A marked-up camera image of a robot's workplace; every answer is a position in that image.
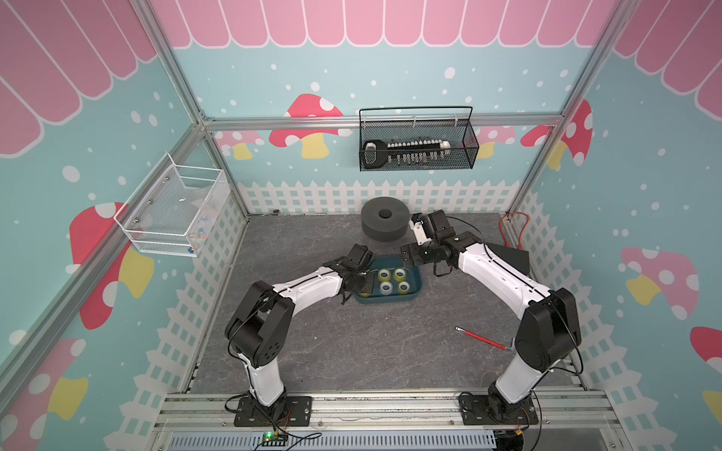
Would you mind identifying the teal plastic storage box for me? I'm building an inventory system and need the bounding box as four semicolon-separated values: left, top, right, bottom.
355;255;423;304

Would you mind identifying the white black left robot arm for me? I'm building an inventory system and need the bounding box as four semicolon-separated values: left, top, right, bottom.
225;244;374;409

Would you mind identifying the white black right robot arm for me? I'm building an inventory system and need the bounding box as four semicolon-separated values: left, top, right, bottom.
400;210;582;424

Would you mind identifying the black flat box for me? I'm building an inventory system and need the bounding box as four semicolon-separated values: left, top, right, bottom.
487;244;531;276

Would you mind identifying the grey perforated filament spool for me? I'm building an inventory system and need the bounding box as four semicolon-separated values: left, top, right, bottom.
361;197;410;242

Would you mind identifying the black socket tool set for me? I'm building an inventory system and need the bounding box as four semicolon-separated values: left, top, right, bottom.
359;139;451;170

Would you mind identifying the red pen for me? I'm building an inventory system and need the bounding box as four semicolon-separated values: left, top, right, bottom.
454;326;508;351

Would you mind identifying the green circuit board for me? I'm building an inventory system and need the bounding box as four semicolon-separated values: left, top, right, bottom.
261;431;289;447

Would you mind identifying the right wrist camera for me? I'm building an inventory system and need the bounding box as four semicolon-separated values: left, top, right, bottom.
409;213;430;245

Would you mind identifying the red cable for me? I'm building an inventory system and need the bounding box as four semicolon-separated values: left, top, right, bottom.
498;211;530;249

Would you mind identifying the black wire wall basket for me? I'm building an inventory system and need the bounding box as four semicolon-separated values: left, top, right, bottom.
358;106;479;172

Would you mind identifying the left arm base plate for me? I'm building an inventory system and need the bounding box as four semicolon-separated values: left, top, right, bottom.
233;394;313;428

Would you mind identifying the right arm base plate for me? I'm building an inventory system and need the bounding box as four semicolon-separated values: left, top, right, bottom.
457;392;540;428

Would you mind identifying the white wire wall basket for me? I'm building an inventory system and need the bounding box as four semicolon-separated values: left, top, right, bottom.
114;154;231;257

